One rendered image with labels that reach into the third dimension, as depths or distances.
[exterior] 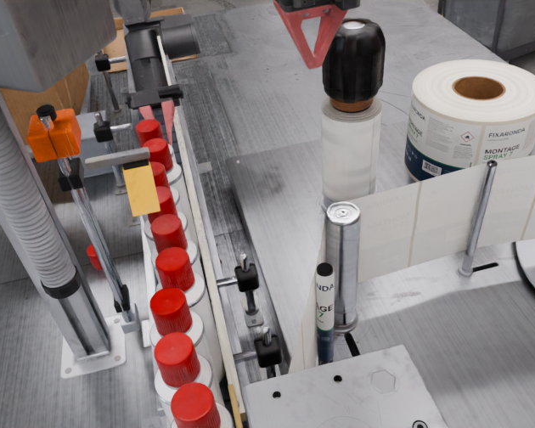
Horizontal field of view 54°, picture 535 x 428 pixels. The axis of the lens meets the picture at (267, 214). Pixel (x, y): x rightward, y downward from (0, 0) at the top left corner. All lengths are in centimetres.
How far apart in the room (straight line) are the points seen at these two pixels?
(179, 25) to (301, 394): 76
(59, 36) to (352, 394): 30
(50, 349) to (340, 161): 49
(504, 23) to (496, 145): 225
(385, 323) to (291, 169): 36
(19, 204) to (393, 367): 31
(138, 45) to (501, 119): 60
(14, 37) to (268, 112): 90
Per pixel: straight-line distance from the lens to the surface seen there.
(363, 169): 78
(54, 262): 50
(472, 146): 84
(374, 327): 70
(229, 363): 64
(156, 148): 67
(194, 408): 42
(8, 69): 39
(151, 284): 67
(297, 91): 129
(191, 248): 58
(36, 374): 82
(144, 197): 58
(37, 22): 38
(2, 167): 44
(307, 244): 80
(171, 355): 45
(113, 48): 166
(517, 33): 313
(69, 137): 53
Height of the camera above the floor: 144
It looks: 41 degrees down
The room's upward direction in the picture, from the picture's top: 6 degrees counter-clockwise
